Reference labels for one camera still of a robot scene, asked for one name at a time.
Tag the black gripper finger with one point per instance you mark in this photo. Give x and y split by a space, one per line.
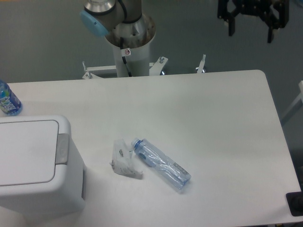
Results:
229 18
273 23

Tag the white trash can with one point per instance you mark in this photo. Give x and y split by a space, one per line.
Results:
64 194

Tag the blue labelled water bottle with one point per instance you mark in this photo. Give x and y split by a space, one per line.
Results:
9 102

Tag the crushed clear plastic bottle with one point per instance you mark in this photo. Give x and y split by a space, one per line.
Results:
154 158

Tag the white trash can lid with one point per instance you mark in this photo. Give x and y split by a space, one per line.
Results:
27 152

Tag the crumpled white paper package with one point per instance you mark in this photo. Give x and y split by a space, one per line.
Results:
121 162

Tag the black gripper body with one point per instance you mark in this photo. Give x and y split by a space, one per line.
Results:
274 13

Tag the black table clamp device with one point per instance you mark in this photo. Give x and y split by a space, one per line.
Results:
295 203

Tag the white frame at right edge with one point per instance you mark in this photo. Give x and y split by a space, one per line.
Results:
296 104

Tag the grey lid push button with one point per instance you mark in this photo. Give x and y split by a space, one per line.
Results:
62 149

